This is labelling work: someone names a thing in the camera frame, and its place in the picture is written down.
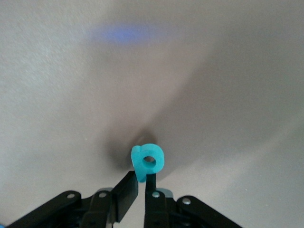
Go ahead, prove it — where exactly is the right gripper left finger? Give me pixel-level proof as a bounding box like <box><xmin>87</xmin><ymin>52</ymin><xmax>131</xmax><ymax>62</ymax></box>
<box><xmin>82</xmin><ymin>170</ymin><xmax>139</xmax><ymax>228</ymax></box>

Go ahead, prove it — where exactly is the teal foam letter p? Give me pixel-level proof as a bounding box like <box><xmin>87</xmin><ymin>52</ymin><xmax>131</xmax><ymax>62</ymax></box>
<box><xmin>131</xmin><ymin>143</ymin><xmax>165</xmax><ymax>184</ymax></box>

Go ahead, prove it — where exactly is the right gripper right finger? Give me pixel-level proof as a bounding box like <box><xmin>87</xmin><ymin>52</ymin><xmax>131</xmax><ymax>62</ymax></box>
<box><xmin>143</xmin><ymin>173</ymin><xmax>171</xmax><ymax>228</ymax></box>

